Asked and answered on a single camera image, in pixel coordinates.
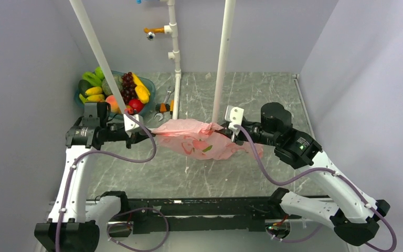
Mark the pink peach-print plastic bag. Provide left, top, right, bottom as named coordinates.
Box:
left=152, top=119, right=254, bottom=160

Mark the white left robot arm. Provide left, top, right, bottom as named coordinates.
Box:
left=34, top=102, right=153, bottom=251

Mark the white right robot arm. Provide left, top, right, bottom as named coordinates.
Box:
left=220, top=102, right=390, bottom=246

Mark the peach fake fruit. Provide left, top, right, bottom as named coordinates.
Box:
left=105, top=95, right=121, bottom=114

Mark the green melon fake fruit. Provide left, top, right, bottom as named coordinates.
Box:
left=101, top=74, right=123, bottom=97

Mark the dark red grape bunch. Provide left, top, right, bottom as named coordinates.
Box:
left=120, top=72, right=137, bottom=104

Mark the yellow corn cob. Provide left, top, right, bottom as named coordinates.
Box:
left=132, top=73, right=151, bottom=104

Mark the yellow banana bunch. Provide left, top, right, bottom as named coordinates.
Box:
left=78, top=87, right=105, bottom=103

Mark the teal fruit basket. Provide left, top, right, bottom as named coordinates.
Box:
left=74, top=70, right=155, bottom=119

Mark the green banana bunch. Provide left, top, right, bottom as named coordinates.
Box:
left=82, top=67, right=105, bottom=87

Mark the dark green avocado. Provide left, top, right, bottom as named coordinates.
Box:
left=78, top=79, right=93, bottom=98

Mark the silver wrench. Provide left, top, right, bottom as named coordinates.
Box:
left=154, top=89, right=173, bottom=121

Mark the orange faucet valve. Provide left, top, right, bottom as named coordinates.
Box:
left=143, top=27, right=165, bottom=41

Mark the white pvc pipe assembly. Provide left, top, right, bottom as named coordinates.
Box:
left=161, top=0, right=182, bottom=120

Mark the white left slanted pole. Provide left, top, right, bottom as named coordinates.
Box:
left=69, top=0, right=126, bottom=114

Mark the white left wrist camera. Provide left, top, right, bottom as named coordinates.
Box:
left=123, top=114, right=143, bottom=134

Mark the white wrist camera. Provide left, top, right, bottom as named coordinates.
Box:
left=123, top=114, right=143, bottom=134
left=225, top=105, right=245, bottom=133

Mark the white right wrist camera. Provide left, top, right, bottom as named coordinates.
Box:
left=225, top=105, right=245, bottom=133

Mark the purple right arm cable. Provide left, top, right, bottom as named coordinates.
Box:
left=234, top=124, right=398, bottom=252

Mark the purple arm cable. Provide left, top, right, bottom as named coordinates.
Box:
left=234, top=124, right=398, bottom=252
left=55, top=110, right=157, bottom=252

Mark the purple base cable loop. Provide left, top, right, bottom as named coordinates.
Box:
left=106, top=208, right=170, bottom=252

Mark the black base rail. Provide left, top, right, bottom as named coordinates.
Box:
left=95, top=196, right=327, bottom=234

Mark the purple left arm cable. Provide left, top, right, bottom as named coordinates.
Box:
left=55, top=110, right=157, bottom=252

